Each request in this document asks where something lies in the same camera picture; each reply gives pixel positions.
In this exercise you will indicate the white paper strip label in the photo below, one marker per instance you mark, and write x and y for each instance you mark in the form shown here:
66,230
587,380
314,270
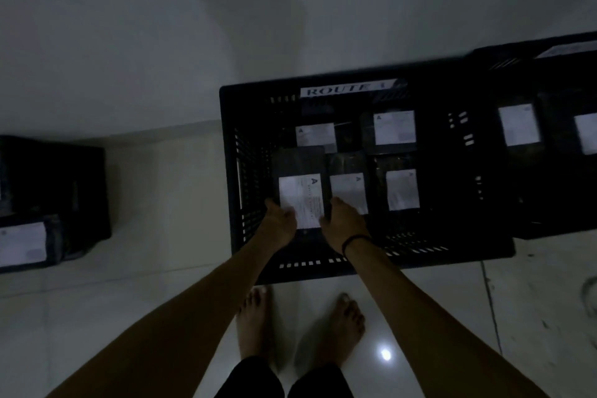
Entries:
566,49
347,89

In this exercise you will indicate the person's left hand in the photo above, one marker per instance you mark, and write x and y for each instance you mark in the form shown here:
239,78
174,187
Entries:
279,227

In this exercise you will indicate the person's foot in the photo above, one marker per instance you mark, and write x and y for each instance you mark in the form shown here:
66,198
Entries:
338,330
253,323

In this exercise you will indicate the person's left forearm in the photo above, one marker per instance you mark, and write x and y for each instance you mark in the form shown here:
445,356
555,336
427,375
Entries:
186,323

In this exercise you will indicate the black parcel with white label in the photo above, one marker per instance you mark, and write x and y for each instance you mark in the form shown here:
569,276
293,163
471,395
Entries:
518,125
402,190
301,164
394,128
315,135
585,132
25,243
350,190

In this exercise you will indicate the black wristband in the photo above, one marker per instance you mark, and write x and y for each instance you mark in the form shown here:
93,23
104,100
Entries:
357,240

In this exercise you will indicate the black trousers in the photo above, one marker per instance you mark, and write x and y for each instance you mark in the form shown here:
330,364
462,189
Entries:
261,381

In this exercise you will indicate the person's right foot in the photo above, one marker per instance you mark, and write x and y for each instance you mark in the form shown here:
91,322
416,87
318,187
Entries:
338,330

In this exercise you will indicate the large black plastic crate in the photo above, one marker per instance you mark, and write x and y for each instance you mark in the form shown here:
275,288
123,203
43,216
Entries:
531,188
443,206
56,178

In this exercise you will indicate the person's right forearm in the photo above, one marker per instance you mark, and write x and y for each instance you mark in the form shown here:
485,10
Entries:
429,323

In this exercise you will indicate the person's left thumb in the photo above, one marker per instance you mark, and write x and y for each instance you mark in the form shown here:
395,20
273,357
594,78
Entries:
289,215

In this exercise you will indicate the person's left foot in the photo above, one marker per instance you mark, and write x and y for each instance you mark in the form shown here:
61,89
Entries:
253,323

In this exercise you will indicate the person's right thumb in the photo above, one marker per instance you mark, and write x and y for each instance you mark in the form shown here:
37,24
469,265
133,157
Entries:
325,223

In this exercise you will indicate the person's right hand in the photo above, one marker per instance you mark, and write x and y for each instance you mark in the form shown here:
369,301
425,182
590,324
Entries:
344,227

